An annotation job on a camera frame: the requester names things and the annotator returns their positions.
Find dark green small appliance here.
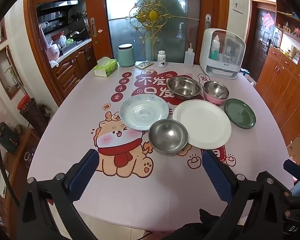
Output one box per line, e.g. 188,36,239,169
0,122,19,153

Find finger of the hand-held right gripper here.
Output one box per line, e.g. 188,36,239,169
283,159,300,188

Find person's dark clothing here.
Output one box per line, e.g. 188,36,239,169
165,209,228,240

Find wide steel bowl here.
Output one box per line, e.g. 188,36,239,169
166,76,202,101

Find white storage box clear cover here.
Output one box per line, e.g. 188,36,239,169
199,28,247,80

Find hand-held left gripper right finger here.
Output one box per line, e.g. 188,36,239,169
201,151,294,240

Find wooden kitchen base cabinets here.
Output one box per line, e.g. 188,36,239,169
51,42,97,100

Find dark woven container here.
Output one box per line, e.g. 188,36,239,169
20,99,49,135

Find wooden display shelf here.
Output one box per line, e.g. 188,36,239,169
275,0,300,63

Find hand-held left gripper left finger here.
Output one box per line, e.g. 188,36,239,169
16,149,100,240

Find pink rice cooker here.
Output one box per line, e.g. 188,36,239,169
47,44,60,62

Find wooden side cabinet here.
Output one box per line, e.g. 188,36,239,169
0,127,40,230

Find white pill bottle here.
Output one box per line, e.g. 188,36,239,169
157,50,167,68

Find pink steel bowl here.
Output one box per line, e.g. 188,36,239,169
203,81,230,105

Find plain white plate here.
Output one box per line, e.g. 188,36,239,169
172,100,232,150

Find teal canister with black lid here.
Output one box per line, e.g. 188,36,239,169
118,44,136,67

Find black cable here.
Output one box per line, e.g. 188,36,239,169
0,105,15,205

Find white bottle with teal label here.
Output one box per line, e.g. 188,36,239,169
209,35,220,60

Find dark brown entrance door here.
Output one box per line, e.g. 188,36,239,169
251,7,275,80

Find green tissue box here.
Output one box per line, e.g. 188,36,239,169
94,57,118,77

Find tall wooden cabinets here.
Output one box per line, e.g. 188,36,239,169
255,45,300,145

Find deep steel bowl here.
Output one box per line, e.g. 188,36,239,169
148,119,189,155

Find green plate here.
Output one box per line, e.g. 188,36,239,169
224,98,257,130

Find red door decoration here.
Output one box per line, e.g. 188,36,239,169
262,14,274,29

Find red plastic basket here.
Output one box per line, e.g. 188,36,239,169
17,94,30,110

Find clear squeeze bottle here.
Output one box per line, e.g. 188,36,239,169
184,43,195,68

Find glass door with gold ornament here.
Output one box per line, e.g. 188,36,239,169
104,0,203,63

